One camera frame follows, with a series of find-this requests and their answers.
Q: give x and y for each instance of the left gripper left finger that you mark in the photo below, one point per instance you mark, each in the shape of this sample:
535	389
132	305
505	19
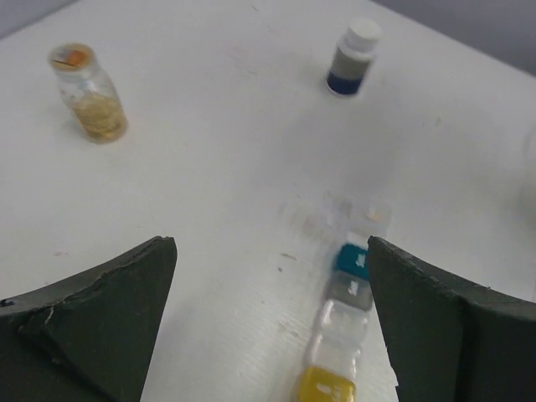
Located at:
91	336

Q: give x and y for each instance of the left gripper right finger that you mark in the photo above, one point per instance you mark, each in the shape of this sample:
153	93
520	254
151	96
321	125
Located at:
448	338

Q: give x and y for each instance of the weekly pill organizer strip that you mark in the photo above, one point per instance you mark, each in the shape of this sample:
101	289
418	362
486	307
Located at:
334	350

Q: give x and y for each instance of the clear pill bottle yellow pills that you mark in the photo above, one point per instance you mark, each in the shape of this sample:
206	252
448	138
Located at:
88	92

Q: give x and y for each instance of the white cap dark pill bottle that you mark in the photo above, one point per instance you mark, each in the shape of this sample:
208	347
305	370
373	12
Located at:
353	56

